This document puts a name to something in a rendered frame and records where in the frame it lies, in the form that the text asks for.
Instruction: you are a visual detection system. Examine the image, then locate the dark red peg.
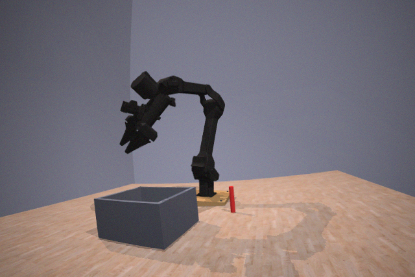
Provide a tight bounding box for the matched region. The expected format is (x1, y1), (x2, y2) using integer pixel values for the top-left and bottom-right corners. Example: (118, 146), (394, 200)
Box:
(229, 186), (235, 213)

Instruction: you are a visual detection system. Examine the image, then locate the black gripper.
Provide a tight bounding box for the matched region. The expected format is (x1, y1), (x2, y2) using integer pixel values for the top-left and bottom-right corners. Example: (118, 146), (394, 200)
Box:
(119, 103), (161, 154)

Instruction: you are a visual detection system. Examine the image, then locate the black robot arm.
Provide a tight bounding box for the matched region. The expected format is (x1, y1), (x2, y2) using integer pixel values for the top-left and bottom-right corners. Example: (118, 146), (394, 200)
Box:
(120, 71), (225, 197)

